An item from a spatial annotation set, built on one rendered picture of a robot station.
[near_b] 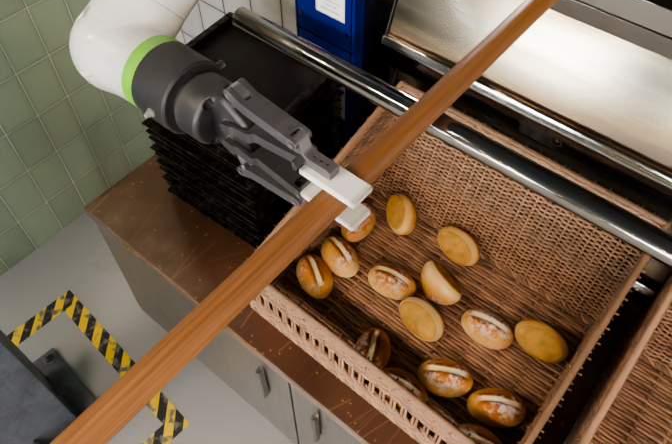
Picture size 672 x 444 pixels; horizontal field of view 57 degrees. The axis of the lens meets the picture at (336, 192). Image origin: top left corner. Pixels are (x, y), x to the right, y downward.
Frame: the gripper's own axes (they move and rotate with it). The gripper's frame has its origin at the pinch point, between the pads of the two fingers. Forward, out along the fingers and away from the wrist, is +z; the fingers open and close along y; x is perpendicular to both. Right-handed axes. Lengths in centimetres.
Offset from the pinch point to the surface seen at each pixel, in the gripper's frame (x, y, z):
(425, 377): -13, 57, 10
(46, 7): -27, 48, -120
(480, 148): -16.5, 2.2, 7.2
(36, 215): 2, 108, -119
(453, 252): -38, 57, 0
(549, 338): -32, 54, 24
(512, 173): -16.1, 2.8, 11.6
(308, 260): -17, 55, -21
